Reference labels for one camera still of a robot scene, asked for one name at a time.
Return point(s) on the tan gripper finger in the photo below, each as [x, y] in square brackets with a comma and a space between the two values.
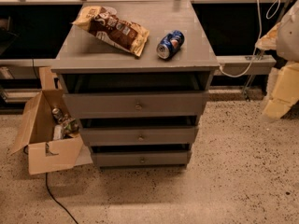
[285, 92]

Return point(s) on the grey top drawer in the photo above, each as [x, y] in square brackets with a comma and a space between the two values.
[132, 105]

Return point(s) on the grey drawer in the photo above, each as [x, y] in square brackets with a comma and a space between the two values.
[132, 105]
[139, 136]
[141, 158]

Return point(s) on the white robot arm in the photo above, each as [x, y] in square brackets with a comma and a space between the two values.
[284, 39]

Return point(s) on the grey drawer cabinet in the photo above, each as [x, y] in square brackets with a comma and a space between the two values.
[87, 65]

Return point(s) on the grey bottom drawer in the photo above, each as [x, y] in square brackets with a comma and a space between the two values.
[141, 158]

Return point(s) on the grey middle drawer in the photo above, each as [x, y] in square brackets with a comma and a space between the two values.
[139, 136]

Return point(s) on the open cardboard box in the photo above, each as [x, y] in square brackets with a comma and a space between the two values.
[37, 128]

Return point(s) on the metal stand pole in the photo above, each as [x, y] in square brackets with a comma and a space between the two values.
[283, 37]

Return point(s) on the blue soda can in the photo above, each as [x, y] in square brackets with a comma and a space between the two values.
[170, 44]

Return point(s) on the brown chip bag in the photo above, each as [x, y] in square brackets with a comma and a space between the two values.
[103, 23]

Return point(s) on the cans inside cardboard box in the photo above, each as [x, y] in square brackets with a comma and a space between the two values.
[65, 127]

